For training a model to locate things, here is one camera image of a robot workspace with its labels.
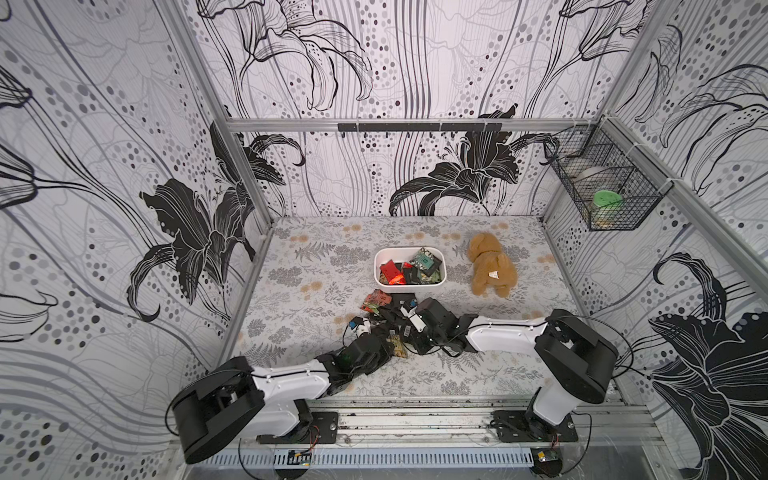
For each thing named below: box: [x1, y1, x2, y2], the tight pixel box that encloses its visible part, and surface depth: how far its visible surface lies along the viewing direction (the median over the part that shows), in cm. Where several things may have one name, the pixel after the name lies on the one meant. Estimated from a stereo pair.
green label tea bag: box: [420, 269, 442, 284], surface depth 100 cm
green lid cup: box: [591, 189, 623, 228], surface depth 81 cm
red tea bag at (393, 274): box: [380, 259, 406, 285], surface depth 100 cm
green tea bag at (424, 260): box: [409, 247, 435, 271], surface depth 103 cm
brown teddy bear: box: [468, 232, 518, 298], surface depth 93 cm
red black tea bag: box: [360, 288, 392, 315], surface depth 95 cm
